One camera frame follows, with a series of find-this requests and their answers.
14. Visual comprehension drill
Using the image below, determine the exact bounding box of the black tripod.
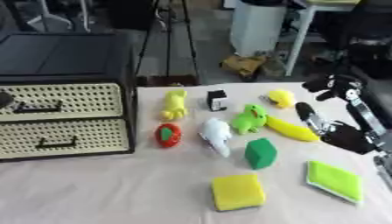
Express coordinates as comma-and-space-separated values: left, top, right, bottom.
133, 0, 202, 80

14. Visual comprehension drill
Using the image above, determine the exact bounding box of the yellow sponge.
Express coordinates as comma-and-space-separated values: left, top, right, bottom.
209, 173, 269, 212

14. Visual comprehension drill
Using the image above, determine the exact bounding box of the white bin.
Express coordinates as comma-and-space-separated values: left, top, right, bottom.
227, 0, 288, 57

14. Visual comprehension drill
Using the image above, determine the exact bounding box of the black drawer handle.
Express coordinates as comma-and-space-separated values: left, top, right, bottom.
35, 135, 80, 149
12, 99, 65, 114

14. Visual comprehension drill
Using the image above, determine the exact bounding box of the green block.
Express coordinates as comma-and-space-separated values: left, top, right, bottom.
243, 137, 279, 171

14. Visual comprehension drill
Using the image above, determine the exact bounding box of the pale pierced drawer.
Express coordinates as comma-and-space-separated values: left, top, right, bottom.
0, 82, 126, 123
0, 116, 132, 160

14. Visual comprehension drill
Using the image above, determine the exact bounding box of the tan bag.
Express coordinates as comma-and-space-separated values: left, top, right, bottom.
219, 54, 288, 82

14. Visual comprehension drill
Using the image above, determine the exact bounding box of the white soft toy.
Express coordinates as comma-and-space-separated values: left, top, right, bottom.
197, 117, 233, 158

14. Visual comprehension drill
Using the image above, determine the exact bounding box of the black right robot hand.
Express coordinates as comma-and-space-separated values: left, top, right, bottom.
294, 73, 379, 156

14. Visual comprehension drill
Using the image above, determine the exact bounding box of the yellow soft toy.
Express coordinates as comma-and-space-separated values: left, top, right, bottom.
159, 88, 190, 122

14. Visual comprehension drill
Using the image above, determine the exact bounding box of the black cabinet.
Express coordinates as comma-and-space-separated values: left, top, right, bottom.
0, 32, 138, 163

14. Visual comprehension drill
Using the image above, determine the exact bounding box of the black and white block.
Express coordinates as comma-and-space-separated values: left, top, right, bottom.
205, 89, 230, 112

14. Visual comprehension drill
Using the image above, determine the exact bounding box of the white table frame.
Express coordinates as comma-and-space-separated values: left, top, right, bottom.
283, 0, 365, 77

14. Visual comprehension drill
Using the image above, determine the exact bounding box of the lime green sponge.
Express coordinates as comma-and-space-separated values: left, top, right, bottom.
304, 160, 367, 206

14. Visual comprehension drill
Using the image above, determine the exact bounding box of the red toy tomato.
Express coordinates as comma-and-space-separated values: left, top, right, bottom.
154, 122, 184, 149

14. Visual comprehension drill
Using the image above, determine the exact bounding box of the yellow toy banana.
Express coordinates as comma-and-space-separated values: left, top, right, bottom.
264, 115, 322, 143

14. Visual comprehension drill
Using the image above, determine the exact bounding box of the green frog soft toy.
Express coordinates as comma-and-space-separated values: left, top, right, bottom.
229, 103, 270, 135

